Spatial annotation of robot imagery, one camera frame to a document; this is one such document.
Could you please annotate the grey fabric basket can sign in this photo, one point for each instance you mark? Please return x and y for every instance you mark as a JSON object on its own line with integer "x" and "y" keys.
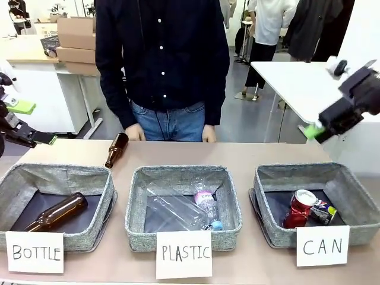
{"x": 267, "y": 207}

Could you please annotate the background person dark coat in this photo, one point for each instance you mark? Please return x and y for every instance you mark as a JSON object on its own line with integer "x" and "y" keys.
{"x": 317, "y": 29}

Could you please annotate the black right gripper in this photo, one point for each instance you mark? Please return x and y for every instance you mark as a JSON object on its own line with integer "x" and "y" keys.
{"x": 341, "y": 114}

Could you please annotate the person's left forearm dark sleeve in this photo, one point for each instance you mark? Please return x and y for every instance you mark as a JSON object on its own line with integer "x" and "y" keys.
{"x": 218, "y": 101}

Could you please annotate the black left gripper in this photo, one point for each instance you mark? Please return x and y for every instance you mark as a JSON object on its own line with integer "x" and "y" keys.
{"x": 6, "y": 121}

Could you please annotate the person's dark navy shirt torso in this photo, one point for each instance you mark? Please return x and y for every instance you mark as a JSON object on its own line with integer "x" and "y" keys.
{"x": 160, "y": 53}

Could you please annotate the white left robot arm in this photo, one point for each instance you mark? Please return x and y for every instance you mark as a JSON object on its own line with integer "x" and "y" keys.
{"x": 9, "y": 69}

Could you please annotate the plastic bottle blue cap pink label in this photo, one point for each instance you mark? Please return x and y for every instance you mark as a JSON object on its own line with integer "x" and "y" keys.
{"x": 207, "y": 202}

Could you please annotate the black plastic crate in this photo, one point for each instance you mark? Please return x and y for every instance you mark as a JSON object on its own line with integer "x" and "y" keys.
{"x": 50, "y": 42}

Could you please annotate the white table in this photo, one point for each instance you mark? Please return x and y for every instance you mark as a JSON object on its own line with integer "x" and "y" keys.
{"x": 285, "y": 80}

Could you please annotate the white wooden-top desk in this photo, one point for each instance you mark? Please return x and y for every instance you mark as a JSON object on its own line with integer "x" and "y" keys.
{"x": 59, "y": 95}

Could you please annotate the crushed black pepsi can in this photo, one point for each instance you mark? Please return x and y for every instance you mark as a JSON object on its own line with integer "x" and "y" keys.
{"x": 323, "y": 214}

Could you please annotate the crushed red can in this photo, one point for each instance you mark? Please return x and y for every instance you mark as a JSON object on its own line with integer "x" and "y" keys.
{"x": 298, "y": 207}

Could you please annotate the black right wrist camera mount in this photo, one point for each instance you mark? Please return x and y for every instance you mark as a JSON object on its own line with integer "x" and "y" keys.
{"x": 363, "y": 86}

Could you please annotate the grey fabric basket plastic sign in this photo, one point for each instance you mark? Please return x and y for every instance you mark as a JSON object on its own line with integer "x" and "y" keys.
{"x": 139, "y": 207}

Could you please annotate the grey fabric basket bottle sign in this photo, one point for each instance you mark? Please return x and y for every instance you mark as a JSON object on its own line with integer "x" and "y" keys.
{"x": 17, "y": 184}

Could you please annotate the white paper sign can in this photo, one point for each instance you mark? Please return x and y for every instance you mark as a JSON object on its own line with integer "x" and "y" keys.
{"x": 322, "y": 246}

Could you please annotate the person's right hand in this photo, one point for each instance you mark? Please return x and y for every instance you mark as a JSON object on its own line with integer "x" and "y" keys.
{"x": 135, "y": 132}

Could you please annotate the background person white shirt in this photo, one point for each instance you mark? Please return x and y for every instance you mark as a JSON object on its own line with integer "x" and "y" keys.
{"x": 270, "y": 35}

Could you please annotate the person's left hand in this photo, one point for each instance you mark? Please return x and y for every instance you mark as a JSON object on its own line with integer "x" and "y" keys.
{"x": 209, "y": 134}

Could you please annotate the white plastic crate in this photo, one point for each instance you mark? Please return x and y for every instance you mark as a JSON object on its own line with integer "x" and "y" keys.
{"x": 46, "y": 29}

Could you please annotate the person's right forearm dark sleeve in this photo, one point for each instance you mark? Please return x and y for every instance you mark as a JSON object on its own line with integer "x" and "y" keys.
{"x": 117, "y": 104}

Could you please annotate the brown glass bottle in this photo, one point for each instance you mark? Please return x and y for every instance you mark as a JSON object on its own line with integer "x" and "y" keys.
{"x": 59, "y": 209}
{"x": 117, "y": 148}

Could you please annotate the large clear plastic bottle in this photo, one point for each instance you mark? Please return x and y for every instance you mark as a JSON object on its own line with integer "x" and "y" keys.
{"x": 175, "y": 207}

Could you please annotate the person's blue jeans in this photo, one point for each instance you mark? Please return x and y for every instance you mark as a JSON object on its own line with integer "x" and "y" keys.
{"x": 166, "y": 123}

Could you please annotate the white paper sign plastic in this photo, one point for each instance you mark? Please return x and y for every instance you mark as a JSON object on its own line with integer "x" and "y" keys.
{"x": 184, "y": 255}

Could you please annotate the grey tape roll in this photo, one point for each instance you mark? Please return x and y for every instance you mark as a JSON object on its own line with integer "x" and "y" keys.
{"x": 51, "y": 53}

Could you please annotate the flat cardboard box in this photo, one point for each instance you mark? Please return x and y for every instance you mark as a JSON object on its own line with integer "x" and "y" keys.
{"x": 75, "y": 55}
{"x": 83, "y": 69}

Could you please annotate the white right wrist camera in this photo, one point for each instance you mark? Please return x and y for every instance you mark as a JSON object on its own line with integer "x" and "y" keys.
{"x": 335, "y": 67}

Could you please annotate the large open cardboard box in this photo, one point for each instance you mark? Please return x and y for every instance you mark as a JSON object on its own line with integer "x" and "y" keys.
{"x": 77, "y": 32}

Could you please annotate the white paper sign bottle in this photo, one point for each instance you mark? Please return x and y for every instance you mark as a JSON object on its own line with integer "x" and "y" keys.
{"x": 35, "y": 252}

